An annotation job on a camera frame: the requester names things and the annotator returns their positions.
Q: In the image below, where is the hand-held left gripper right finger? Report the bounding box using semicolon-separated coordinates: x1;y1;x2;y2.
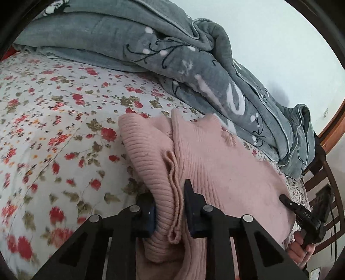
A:
183;179;309;280

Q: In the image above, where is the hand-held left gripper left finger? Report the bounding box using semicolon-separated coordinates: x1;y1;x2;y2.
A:
32;192;157;280

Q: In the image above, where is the person's right hand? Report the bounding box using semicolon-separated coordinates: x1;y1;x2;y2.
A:
286;230;316;270

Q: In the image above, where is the pink knit sweater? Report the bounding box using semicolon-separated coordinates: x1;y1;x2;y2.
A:
118;109;301;280

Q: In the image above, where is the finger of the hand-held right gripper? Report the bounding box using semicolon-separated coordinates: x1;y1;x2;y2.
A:
279;194;310;219

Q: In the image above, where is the grey flower-print blanket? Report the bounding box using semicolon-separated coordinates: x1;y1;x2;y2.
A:
13;0;317;179

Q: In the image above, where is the floral bed sheet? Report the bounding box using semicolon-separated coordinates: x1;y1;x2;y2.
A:
0;51;310;280

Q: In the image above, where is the red pillow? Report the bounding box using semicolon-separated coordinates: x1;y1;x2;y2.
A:
1;44;20;58

